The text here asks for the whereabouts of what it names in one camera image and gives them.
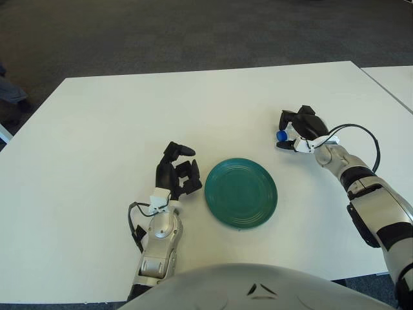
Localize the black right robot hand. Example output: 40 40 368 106
276 105 330 151

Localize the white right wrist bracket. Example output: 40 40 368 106
293 135 341 153

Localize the grey robot torso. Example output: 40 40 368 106
119 263 394 310

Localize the person in blue jeans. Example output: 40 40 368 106
0 63 33 114

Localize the white furniture corner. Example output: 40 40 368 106
0 122 14 143

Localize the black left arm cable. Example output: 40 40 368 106
128 201 170 253

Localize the green round plate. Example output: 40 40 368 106
204 157 278 232

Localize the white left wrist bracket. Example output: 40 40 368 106
148 189 171 216

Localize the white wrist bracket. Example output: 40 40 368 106
293 135 341 153
148 189 171 216

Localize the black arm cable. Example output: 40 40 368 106
325 123 381 174
128 201 170 253

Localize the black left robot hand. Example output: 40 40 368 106
155 141 203 200

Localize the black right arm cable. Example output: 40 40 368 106
325 123 381 174

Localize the clear bottle with blue cap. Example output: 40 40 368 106
276 124 297 143

